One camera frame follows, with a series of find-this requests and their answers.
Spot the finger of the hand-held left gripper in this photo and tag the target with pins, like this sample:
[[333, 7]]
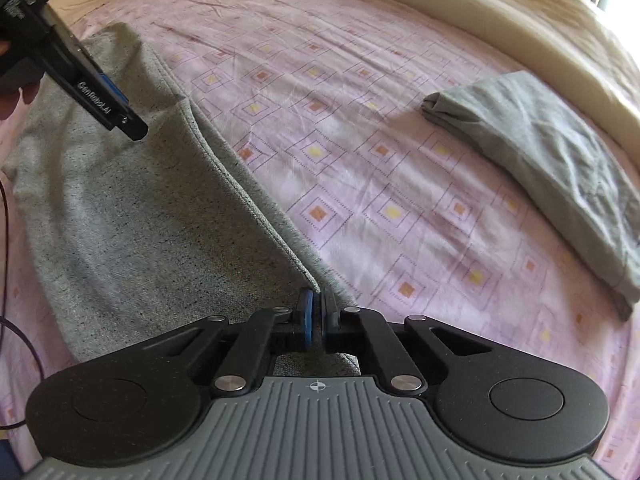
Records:
[[107, 105]]

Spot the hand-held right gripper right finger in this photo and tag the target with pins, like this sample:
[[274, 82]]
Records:
[[328, 321]]

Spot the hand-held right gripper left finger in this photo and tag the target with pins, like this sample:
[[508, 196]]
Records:
[[307, 316]]

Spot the speckled grey pants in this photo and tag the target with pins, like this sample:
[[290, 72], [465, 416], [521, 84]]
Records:
[[150, 220]]

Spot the folded plain grey pants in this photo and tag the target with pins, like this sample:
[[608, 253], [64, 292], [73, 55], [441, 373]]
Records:
[[545, 160]]

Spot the person's left hand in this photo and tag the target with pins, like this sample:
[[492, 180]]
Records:
[[9, 105]]

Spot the pink patterned bed sheet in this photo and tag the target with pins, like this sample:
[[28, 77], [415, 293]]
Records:
[[360, 125]]

